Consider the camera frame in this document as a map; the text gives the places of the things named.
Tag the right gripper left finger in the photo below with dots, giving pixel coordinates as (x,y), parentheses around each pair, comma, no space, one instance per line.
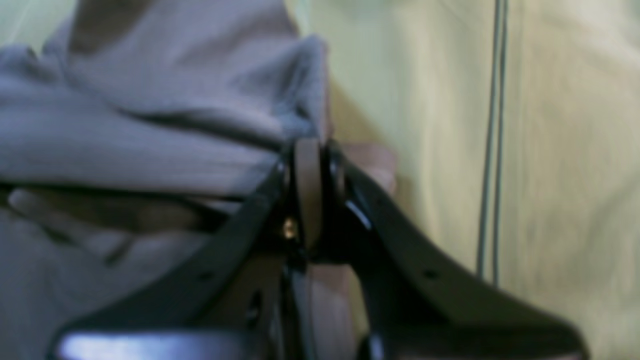
(235,299)

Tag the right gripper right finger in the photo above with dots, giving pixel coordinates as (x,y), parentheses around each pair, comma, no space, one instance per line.
(421,304)

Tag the dark grey t-shirt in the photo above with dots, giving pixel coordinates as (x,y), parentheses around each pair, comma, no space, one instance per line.
(136,124)

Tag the pale green table cloth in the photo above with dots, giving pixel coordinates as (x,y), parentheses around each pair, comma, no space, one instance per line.
(507,132)

